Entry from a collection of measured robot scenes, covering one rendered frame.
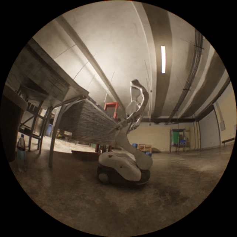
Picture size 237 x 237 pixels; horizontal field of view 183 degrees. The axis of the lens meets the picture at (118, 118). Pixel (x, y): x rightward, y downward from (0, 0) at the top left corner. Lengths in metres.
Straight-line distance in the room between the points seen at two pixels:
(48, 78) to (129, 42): 3.96
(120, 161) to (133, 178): 0.22
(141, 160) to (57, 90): 1.27
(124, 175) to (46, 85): 1.24
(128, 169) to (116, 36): 4.64
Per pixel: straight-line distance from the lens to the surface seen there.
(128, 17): 4.38
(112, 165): 0.78
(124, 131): 0.97
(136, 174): 0.78
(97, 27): 4.62
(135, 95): 1.24
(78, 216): 0.56
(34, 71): 1.03
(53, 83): 1.01
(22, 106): 0.85
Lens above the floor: 0.48
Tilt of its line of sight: 21 degrees up
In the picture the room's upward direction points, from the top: 9 degrees clockwise
